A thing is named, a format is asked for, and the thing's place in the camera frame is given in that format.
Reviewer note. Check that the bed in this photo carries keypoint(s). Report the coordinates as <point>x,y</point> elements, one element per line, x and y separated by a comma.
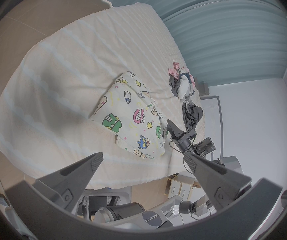
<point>71,84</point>

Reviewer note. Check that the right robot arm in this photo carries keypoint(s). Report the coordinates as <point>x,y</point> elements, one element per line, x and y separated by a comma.
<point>229,162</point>

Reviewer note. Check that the grey bedside table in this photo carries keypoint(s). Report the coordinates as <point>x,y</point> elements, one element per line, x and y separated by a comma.
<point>203,86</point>

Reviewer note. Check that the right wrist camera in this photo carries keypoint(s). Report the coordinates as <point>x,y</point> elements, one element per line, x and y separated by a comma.
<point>190,134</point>

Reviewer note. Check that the black garment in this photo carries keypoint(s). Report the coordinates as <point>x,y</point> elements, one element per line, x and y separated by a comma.
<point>192,115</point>

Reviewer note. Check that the white wooden bedside table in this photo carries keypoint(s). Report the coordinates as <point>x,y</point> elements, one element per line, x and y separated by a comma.
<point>181,187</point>

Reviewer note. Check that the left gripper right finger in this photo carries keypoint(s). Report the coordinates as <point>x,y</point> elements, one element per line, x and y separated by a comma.
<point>229,184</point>

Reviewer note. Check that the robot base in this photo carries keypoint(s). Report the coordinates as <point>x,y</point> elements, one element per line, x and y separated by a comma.
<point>133,209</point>

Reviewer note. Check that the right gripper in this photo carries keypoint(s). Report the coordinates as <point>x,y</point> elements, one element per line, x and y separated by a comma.
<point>184,144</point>

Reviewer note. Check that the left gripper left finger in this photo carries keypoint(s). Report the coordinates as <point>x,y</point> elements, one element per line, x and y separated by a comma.
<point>54,186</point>

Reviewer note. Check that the pile of clothes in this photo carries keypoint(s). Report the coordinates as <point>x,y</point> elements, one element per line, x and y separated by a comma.
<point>183,84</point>

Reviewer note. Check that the white printed pyjama top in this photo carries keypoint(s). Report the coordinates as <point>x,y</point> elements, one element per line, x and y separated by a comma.
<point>128,116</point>

